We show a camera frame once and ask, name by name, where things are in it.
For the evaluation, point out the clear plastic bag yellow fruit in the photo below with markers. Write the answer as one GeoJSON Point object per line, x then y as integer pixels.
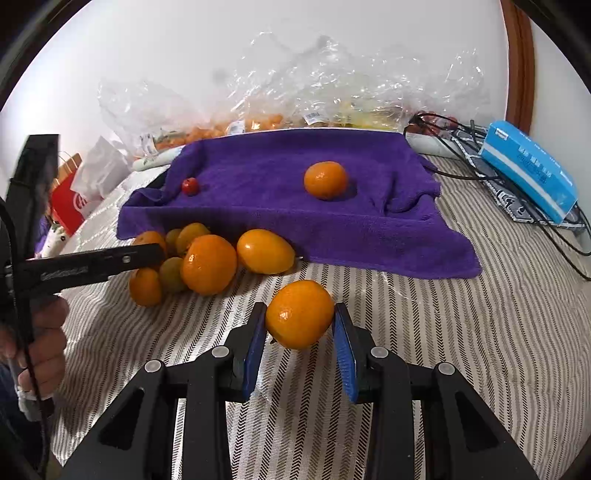
{"type": "Point", "coordinates": [360, 83]}

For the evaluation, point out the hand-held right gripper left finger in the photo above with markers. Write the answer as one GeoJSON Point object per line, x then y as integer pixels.
{"type": "Point", "coordinates": [254, 344]}

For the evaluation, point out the striped bed cover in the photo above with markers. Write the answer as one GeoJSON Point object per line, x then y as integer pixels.
{"type": "Point", "coordinates": [415, 350]}

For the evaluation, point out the white plastic bag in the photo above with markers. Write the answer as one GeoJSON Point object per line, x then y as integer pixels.
{"type": "Point", "coordinates": [99, 170]}

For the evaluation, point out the small orange kumquat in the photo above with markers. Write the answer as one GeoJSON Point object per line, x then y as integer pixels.
{"type": "Point", "coordinates": [193, 233]}
{"type": "Point", "coordinates": [145, 287]}
{"type": "Point", "coordinates": [148, 237]}

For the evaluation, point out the wooden door frame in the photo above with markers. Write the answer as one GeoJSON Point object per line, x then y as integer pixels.
{"type": "Point", "coordinates": [517, 64]}

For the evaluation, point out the greenish yellow kumquat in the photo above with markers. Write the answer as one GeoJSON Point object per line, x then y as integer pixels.
{"type": "Point", "coordinates": [171, 276]}

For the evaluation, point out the white power strip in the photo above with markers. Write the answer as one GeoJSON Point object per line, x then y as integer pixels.
{"type": "Point", "coordinates": [434, 145]}

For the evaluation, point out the purple towel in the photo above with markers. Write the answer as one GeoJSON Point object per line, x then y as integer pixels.
{"type": "Point", "coordinates": [258, 203]}

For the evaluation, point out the red cherry tomato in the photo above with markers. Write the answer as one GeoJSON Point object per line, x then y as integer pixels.
{"type": "Point", "coordinates": [190, 186]}

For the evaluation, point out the large orange mandarin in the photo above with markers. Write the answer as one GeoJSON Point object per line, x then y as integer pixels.
{"type": "Point", "coordinates": [300, 314]}
{"type": "Point", "coordinates": [208, 265]}
{"type": "Point", "coordinates": [325, 180]}

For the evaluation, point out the person's left hand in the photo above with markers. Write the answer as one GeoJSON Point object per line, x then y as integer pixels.
{"type": "Point", "coordinates": [50, 350]}

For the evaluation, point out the clear plastic bag of oranges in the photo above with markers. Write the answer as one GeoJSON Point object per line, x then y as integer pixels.
{"type": "Point", "coordinates": [138, 110]}

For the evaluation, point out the blue tissue pack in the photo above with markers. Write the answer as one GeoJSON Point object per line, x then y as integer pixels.
{"type": "Point", "coordinates": [526, 170]}

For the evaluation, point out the small white bottle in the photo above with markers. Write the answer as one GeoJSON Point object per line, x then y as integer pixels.
{"type": "Point", "coordinates": [53, 242]}

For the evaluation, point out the white paper roll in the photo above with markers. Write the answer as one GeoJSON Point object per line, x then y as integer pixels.
{"type": "Point", "coordinates": [154, 159]}

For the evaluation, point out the red paper bag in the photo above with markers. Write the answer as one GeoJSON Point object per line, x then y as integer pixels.
{"type": "Point", "coordinates": [69, 207]}

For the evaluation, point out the small green kumquat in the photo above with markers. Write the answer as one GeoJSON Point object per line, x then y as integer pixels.
{"type": "Point", "coordinates": [172, 237]}

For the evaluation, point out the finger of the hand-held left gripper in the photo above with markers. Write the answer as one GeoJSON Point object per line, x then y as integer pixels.
{"type": "Point", "coordinates": [136, 259]}

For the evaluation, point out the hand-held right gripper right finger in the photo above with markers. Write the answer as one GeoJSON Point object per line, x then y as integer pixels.
{"type": "Point", "coordinates": [346, 350]}

